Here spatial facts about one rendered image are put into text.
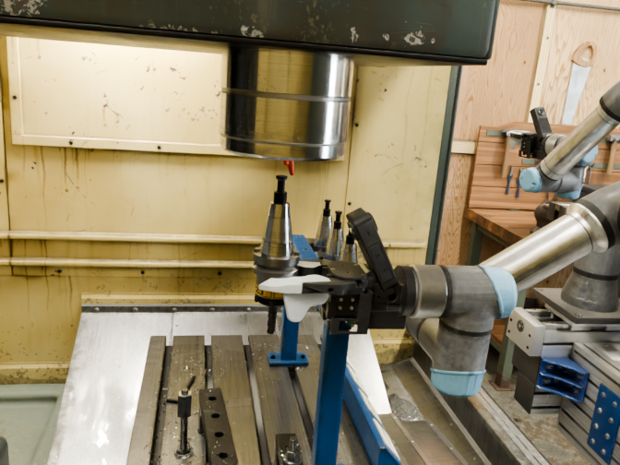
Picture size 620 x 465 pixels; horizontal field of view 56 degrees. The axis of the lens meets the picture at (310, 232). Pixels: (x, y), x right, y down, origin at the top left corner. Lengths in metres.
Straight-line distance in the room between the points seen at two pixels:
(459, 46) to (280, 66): 0.19
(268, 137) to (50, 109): 1.18
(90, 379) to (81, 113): 0.74
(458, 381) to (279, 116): 0.46
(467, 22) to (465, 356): 0.45
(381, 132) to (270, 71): 1.19
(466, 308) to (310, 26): 0.44
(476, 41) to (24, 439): 1.56
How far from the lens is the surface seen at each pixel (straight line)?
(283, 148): 0.66
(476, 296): 0.83
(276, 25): 0.61
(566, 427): 1.84
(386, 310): 0.81
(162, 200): 1.78
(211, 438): 1.10
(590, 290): 1.76
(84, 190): 1.80
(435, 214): 1.93
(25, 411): 1.97
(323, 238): 1.31
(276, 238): 0.74
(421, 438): 1.63
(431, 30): 0.65
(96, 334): 1.84
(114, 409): 1.68
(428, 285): 0.80
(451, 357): 0.87
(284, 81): 0.65
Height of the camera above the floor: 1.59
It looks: 15 degrees down
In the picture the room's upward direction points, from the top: 4 degrees clockwise
